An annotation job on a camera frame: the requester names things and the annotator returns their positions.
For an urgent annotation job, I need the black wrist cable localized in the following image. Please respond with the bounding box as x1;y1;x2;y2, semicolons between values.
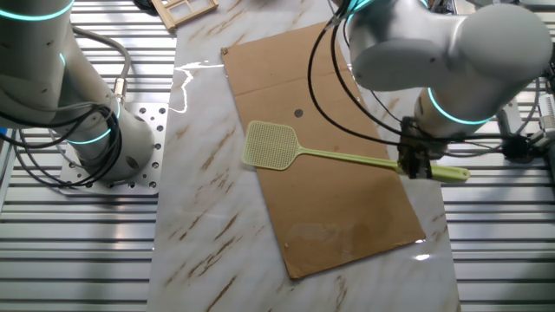
306;0;521;148

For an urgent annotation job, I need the brown cardboard sheet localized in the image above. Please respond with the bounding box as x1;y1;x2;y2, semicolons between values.
219;20;427;281

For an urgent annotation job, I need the light green plastic flyswatter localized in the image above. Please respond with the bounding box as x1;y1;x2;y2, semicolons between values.
241;120;472;183

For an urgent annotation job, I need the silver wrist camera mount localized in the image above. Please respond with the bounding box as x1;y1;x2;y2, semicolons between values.
496;93;555;159

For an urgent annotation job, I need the small wooden window frame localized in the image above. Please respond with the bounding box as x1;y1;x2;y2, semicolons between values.
150;0;219;31

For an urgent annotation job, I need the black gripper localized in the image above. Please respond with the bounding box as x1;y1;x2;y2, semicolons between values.
396;115;434;181

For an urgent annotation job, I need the thick gray cable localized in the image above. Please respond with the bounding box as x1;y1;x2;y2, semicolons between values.
71;24;133;105

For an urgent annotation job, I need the white marble board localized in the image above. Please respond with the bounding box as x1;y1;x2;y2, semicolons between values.
145;0;463;312

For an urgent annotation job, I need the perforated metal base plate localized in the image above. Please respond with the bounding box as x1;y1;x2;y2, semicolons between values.
58;102;170;197

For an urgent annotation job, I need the black base cable bundle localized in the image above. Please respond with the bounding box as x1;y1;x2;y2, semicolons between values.
0;107;123;192

